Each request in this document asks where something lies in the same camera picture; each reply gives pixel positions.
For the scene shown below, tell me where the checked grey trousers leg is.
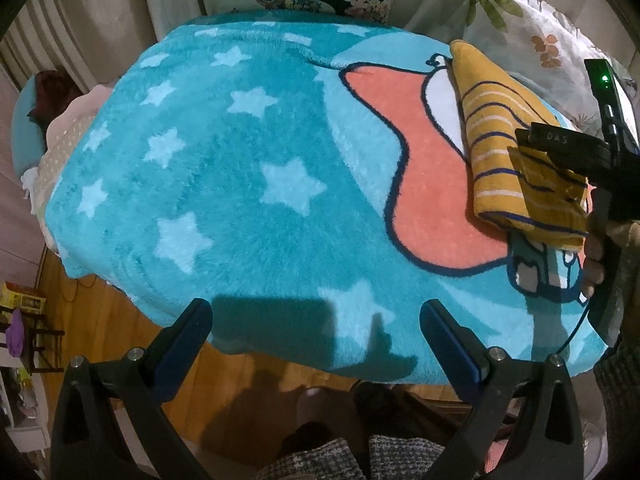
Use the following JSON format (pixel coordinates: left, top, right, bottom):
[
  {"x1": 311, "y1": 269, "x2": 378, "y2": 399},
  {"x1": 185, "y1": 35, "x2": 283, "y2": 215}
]
[{"x1": 256, "y1": 436, "x2": 445, "y2": 479}]

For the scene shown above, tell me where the purple cloth item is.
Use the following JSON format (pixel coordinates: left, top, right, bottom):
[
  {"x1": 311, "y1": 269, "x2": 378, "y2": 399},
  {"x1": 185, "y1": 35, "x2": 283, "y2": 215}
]
[{"x1": 6, "y1": 309, "x2": 25, "y2": 358}]

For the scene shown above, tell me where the teal cartoon fleece blanket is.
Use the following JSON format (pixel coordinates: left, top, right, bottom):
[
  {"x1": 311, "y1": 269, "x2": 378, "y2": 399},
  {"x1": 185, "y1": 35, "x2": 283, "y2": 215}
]
[{"x1": 44, "y1": 11, "x2": 604, "y2": 384}]

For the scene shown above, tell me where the black cable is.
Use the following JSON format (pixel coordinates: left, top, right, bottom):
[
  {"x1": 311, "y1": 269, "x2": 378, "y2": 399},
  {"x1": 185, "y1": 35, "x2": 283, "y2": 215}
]
[{"x1": 554, "y1": 294, "x2": 597, "y2": 359}]

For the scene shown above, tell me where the dark wooden shelf rack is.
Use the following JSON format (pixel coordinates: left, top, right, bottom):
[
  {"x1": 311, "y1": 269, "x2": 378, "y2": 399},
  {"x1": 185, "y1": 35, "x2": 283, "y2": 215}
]
[{"x1": 1, "y1": 307, "x2": 65, "y2": 375}]

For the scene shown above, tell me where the white leaf-print ruffled pillow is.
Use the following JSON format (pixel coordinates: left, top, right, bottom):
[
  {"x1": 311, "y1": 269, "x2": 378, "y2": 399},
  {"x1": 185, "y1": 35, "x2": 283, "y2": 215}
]
[{"x1": 399, "y1": 0, "x2": 637, "y2": 139}]

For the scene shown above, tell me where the person's right hand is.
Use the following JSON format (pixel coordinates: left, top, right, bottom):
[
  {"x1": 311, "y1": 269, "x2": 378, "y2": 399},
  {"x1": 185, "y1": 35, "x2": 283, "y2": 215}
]
[{"x1": 582, "y1": 221, "x2": 639, "y2": 298}]

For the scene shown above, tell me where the beige curtain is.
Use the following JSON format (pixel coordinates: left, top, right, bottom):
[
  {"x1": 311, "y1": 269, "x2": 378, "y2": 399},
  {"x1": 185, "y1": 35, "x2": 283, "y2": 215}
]
[{"x1": 1, "y1": 0, "x2": 205, "y2": 91}]

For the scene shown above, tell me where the mustard striped knit sweater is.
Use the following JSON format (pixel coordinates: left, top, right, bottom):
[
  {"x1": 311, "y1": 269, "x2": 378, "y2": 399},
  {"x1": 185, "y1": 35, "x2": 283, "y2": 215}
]
[{"x1": 450, "y1": 40, "x2": 588, "y2": 252}]

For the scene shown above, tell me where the yellow box on shelf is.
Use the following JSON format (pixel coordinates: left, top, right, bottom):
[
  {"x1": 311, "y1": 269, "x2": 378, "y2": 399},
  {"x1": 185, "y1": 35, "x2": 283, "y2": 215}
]
[{"x1": 1, "y1": 282, "x2": 46, "y2": 314}]

